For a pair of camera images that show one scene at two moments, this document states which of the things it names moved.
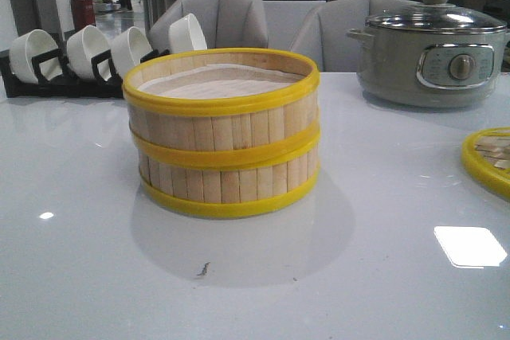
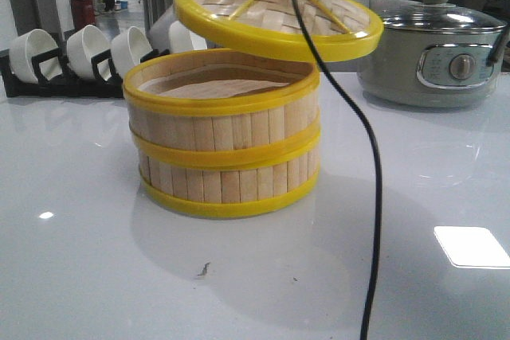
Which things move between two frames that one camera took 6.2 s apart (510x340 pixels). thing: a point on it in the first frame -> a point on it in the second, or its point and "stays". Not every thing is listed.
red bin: [83, 10] stays
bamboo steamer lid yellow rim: [485, 158] -> [304, 19]
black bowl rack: [51, 78] stays
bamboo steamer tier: [225, 107] stays
